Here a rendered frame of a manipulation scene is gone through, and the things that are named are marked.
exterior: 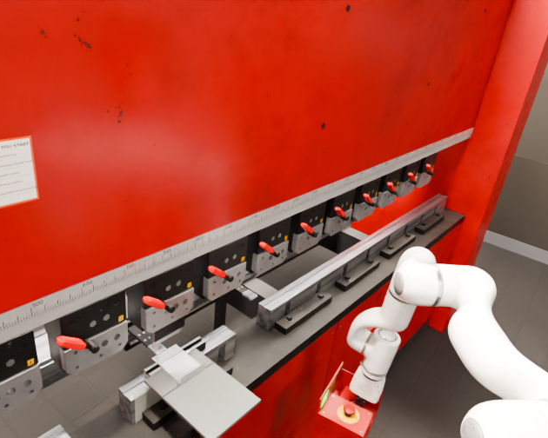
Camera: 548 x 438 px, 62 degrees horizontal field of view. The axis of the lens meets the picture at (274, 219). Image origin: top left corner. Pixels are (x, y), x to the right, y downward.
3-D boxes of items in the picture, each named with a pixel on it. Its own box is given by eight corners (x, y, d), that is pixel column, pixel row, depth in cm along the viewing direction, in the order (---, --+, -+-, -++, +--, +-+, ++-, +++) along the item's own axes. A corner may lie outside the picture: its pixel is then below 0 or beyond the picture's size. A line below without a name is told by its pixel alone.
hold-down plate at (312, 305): (284, 335, 162) (286, 328, 161) (273, 328, 165) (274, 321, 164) (331, 301, 184) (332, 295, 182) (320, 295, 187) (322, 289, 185)
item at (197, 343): (150, 383, 125) (150, 375, 123) (143, 377, 126) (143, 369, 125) (205, 348, 139) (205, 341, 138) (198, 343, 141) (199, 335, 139)
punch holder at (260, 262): (255, 277, 140) (260, 230, 133) (236, 265, 145) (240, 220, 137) (285, 261, 151) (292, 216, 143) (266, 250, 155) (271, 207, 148)
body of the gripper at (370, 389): (355, 368, 146) (346, 392, 151) (384, 384, 142) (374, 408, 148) (363, 355, 152) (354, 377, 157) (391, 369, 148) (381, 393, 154)
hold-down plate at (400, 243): (389, 260, 219) (390, 255, 218) (378, 255, 222) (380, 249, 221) (415, 241, 241) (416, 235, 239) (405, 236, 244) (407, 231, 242)
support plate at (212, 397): (210, 444, 108) (210, 441, 107) (143, 382, 122) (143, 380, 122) (260, 401, 121) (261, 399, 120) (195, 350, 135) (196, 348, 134)
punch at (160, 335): (155, 348, 121) (154, 321, 117) (150, 345, 122) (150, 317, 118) (183, 332, 128) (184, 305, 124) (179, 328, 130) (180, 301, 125)
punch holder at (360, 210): (356, 222, 183) (364, 185, 176) (337, 215, 187) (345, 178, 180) (373, 213, 194) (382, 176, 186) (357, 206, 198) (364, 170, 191)
